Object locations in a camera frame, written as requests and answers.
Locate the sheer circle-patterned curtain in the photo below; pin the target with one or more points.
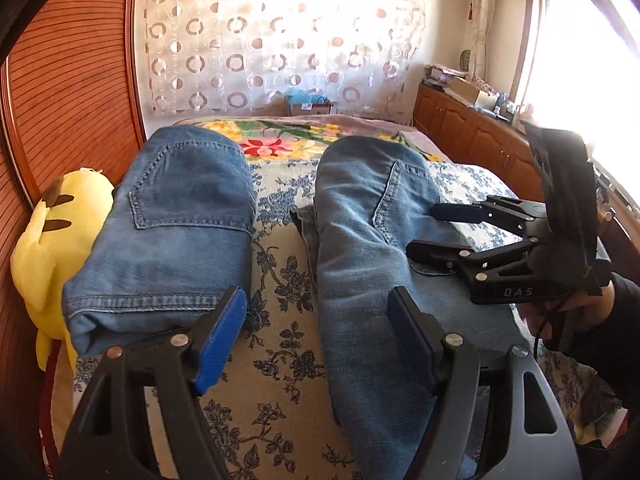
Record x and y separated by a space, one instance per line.
280 35

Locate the dark blue jeans pants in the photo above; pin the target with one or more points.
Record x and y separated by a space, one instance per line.
175 240

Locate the blue plastic bag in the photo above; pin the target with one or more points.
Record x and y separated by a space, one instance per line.
302 95

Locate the cardboard box with labels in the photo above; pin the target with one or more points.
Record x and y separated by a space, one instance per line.
320 109

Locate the colourful flowered blanket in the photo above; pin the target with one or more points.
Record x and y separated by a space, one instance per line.
280 142

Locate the beige patterned window curtain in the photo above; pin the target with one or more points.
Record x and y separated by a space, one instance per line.
480 20

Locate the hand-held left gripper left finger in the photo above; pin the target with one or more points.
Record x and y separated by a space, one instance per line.
222 345

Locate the yellow plush toy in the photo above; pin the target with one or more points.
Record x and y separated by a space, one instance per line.
55 250

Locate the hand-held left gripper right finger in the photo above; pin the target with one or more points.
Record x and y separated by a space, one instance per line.
410 342

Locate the person's right hand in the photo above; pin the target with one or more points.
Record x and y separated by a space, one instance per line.
535 317

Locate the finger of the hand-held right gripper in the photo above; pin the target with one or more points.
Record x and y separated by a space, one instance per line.
465 211
435 255

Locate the oval wall hanging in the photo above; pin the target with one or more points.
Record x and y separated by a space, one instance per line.
466 61

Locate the open plain cardboard box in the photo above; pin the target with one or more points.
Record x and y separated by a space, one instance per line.
467 92

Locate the stack of papers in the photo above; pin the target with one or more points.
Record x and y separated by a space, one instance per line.
445 75

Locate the wooden cabinet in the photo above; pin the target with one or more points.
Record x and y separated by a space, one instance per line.
465 125

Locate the wooden louvered wardrobe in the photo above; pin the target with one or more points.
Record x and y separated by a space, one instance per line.
70 85

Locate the faded blue jeans pants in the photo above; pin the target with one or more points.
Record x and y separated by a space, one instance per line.
360 270

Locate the person's right forearm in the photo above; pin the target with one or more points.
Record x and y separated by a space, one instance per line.
620 350

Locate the window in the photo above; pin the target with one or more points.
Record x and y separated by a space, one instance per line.
580 60

